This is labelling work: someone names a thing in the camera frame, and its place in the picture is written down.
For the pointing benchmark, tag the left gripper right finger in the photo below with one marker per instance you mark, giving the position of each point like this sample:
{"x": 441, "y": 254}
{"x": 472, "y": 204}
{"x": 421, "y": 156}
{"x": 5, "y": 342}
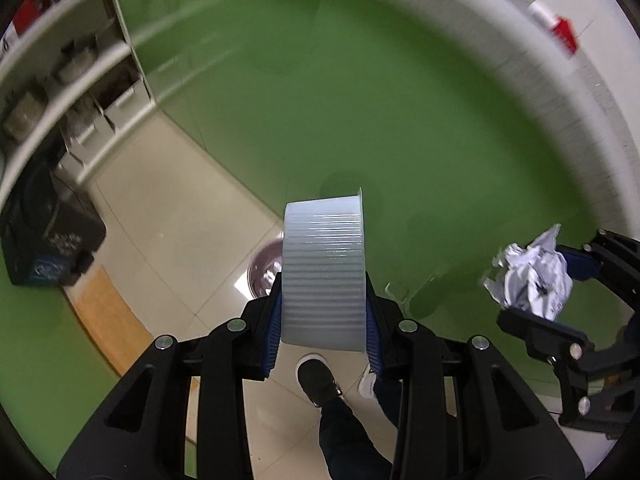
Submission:
{"x": 464, "y": 412}

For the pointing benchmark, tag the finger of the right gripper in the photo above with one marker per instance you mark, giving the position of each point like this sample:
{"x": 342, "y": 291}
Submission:
{"x": 543, "y": 339}
{"x": 580, "y": 265}

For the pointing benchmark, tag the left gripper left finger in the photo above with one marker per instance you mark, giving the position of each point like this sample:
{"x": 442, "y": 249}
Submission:
{"x": 139, "y": 429}

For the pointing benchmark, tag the small white paper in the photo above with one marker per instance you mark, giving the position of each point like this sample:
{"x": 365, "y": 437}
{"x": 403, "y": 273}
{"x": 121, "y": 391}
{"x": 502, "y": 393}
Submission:
{"x": 532, "y": 279}

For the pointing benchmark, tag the white ribbed plastic box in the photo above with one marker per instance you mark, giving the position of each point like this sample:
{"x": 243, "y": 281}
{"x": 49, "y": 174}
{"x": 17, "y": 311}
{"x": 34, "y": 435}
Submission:
{"x": 324, "y": 274}

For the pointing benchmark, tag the pink round trash bin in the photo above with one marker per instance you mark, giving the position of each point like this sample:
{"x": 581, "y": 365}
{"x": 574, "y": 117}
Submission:
{"x": 264, "y": 268}

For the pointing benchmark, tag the orange floor mat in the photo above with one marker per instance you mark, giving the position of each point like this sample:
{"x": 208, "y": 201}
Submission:
{"x": 113, "y": 328}

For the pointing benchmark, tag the person's dark trouser leg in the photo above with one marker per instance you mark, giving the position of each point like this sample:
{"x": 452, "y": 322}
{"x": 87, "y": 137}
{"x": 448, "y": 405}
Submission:
{"x": 346, "y": 447}

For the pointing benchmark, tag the black floor waste bin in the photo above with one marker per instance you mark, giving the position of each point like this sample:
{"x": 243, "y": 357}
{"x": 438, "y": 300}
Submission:
{"x": 49, "y": 231}

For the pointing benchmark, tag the white storage drawer box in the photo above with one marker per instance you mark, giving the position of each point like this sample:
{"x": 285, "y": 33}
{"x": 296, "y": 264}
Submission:
{"x": 126, "y": 107}
{"x": 84, "y": 137}

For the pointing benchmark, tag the steel pot middle shelf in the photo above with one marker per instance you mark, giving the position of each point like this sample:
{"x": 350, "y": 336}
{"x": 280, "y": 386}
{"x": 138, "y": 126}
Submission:
{"x": 25, "y": 114}

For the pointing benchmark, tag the steel pot shelf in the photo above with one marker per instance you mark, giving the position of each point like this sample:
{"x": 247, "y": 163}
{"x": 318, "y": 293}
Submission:
{"x": 77, "y": 59}
{"x": 25, "y": 114}

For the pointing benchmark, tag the steel pot upper shelf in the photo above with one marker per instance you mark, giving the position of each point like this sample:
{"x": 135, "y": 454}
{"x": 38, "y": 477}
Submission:
{"x": 77, "y": 59}

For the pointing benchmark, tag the red appliance on counter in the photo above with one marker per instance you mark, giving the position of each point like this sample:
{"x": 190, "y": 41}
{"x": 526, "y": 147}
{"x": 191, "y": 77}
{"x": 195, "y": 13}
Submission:
{"x": 27, "y": 13}

